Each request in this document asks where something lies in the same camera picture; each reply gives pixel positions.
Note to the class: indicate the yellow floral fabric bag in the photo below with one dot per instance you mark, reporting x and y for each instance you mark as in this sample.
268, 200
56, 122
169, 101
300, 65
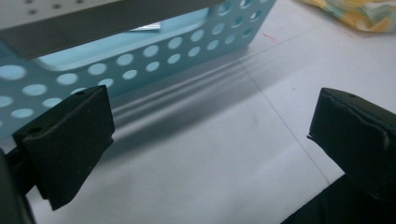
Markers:
358, 15

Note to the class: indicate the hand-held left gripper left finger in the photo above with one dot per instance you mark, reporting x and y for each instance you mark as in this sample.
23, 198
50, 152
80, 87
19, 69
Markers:
65, 146

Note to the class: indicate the blue perforated plastic basket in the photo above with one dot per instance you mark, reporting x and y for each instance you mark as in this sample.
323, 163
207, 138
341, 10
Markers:
165, 71

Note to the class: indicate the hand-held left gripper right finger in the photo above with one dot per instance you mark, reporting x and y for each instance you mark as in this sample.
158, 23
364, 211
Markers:
358, 140

